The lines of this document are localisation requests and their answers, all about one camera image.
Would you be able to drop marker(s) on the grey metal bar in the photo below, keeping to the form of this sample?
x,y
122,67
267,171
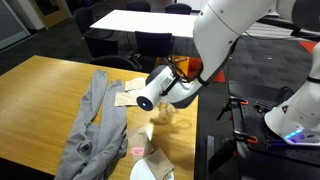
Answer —
x,y
210,156

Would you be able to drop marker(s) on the pink sticky note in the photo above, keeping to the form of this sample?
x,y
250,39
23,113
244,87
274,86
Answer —
x,y
137,151

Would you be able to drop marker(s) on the black mounting table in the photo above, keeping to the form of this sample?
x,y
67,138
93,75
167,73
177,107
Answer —
x,y
260,163

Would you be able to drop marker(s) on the black office chair silver base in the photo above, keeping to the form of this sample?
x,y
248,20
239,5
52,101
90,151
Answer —
x,y
153,43

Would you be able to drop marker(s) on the flat beige napkin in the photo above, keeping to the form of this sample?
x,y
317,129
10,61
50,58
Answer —
x,y
126,99

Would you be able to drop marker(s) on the brown napkin on large plate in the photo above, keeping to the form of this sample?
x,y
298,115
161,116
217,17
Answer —
x,y
160,165

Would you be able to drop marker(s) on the beige napkin on small plate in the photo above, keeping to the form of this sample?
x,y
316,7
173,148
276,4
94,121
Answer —
x,y
134,84

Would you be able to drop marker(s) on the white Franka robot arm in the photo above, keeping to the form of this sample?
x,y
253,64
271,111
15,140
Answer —
x,y
216,33

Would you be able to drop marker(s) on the wooden door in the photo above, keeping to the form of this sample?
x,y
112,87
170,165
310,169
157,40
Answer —
x,y
50,10

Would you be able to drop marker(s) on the white meeting table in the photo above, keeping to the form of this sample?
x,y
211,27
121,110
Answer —
x,y
146,23

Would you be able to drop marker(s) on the large white plate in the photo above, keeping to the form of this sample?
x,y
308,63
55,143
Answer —
x,y
140,173

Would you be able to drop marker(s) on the grey trousers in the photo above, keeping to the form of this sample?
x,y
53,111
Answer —
x,y
106,133

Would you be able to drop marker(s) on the white object at corner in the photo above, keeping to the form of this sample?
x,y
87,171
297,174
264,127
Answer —
x,y
138,138

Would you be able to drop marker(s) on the black floor stand base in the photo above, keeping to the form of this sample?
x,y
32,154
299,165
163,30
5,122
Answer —
x,y
286,26

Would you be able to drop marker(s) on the small black bracket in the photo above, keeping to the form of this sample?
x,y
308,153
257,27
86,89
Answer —
x,y
263,107

